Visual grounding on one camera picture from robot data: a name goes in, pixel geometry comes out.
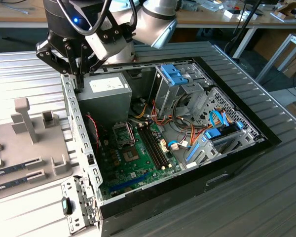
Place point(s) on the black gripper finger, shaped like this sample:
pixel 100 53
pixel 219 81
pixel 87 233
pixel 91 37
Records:
pixel 69 59
pixel 83 59

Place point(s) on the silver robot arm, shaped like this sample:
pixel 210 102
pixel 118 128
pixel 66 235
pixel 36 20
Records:
pixel 153 19

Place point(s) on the CPU socket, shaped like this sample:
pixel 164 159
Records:
pixel 130 155

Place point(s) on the grey power supply unit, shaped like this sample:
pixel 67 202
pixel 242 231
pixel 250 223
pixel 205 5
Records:
pixel 103 103

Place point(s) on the wooden desk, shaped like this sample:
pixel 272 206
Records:
pixel 14 14
pixel 266 21

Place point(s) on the black case fan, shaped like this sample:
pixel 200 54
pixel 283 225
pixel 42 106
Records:
pixel 92 137

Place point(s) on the grey parts rack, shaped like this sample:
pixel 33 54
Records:
pixel 49 145

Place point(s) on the blue drive bay latch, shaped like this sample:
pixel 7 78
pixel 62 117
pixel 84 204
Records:
pixel 173 74

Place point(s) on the grey metal drive cage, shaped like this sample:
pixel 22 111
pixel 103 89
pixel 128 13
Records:
pixel 166 98

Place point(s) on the black RAM slot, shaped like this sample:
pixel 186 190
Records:
pixel 159 147
pixel 156 147
pixel 150 147
pixel 153 147

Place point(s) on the green motherboard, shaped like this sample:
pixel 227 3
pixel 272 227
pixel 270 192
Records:
pixel 148 163

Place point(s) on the dark RAM stick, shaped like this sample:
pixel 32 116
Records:
pixel 7 185
pixel 7 170

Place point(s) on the blue expansion slot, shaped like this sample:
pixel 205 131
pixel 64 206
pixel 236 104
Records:
pixel 129 183

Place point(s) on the perforated metal disk cage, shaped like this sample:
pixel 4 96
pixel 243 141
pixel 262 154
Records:
pixel 212 97

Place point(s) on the hard disk in blue carrier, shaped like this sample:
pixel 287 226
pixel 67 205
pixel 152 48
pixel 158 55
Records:
pixel 212 134

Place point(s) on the small white box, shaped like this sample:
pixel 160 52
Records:
pixel 230 14

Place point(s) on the black open PC case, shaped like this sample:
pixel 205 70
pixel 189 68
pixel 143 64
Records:
pixel 162 197

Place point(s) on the black stand pole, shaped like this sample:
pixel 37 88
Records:
pixel 246 17

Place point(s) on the cardboard stand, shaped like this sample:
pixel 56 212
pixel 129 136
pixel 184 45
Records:
pixel 286 8

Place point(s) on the blue disk bay rail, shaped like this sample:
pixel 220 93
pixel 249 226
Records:
pixel 192 153

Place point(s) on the metal slot cover bracket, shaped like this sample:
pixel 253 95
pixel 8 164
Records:
pixel 76 205

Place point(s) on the black blue bracket latch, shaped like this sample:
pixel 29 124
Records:
pixel 67 206

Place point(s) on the aluminium profile frame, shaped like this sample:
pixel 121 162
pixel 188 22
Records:
pixel 273 58

